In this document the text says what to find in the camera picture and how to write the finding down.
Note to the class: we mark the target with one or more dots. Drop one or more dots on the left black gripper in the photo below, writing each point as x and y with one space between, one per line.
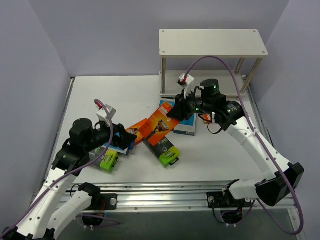
119 135

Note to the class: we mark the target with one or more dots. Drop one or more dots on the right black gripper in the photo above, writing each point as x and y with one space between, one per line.
185 107

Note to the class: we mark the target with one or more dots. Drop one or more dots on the orange razor box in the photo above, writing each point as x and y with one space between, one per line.
207 118
158 126
134 129

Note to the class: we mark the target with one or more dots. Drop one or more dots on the orange razor box front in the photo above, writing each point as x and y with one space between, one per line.
158 126

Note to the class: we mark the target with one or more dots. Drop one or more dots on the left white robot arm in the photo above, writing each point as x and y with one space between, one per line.
43 221

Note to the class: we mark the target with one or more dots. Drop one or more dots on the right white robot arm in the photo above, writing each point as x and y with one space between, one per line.
279 174

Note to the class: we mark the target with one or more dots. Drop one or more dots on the white two-tier shelf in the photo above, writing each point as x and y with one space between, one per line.
228 55

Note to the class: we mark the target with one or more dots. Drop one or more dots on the blue razor box middle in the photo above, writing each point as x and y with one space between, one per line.
168 103

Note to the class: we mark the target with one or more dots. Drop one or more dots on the blue razor box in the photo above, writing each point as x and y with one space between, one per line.
121 150
168 103
186 127

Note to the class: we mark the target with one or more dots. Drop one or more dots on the blue razor box left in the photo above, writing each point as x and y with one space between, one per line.
121 150

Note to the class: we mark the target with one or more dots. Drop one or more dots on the blue razor box right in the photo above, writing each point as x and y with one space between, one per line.
186 127

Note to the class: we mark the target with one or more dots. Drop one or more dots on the black green razor box left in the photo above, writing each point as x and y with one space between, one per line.
106 162

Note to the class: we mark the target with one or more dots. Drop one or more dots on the black green razor box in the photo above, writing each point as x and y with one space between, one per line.
106 162
164 151

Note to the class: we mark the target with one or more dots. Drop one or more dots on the black green razor box centre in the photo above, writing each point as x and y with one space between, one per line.
164 151

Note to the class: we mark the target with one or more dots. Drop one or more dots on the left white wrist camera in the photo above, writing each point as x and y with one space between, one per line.
103 116

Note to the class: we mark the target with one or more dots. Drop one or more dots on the aluminium rail frame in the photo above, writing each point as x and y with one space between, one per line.
156 197

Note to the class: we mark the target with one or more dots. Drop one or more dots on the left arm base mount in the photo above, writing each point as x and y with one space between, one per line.
99 207

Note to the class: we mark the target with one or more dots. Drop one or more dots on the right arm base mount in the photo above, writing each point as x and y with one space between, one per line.
225 209

